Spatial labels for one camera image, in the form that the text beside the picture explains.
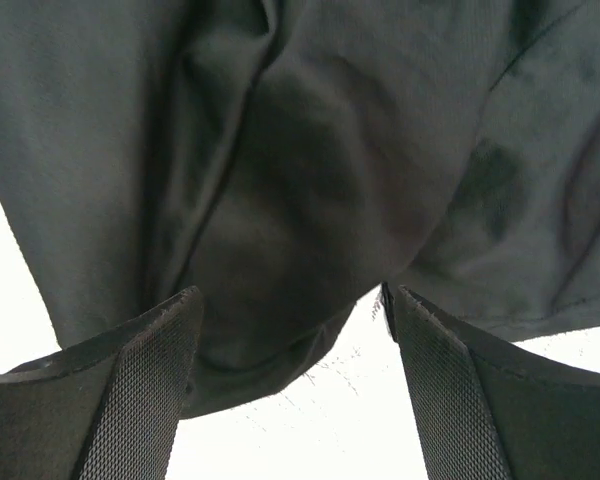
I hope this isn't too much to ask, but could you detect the floral patterned table mat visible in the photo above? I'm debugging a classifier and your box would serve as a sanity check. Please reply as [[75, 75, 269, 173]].
[[0, 149, 600, 480]]

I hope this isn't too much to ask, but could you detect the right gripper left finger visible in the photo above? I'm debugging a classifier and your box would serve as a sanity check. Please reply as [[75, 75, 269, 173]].
[[0, 288, 203, 480]]

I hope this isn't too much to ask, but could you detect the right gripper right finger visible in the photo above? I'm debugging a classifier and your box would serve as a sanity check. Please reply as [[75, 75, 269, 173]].
[[394, 288, 600, 480]]

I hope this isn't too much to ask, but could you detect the black t shirt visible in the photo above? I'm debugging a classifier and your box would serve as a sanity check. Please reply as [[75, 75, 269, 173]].
[[0, 1, 600, 418]]

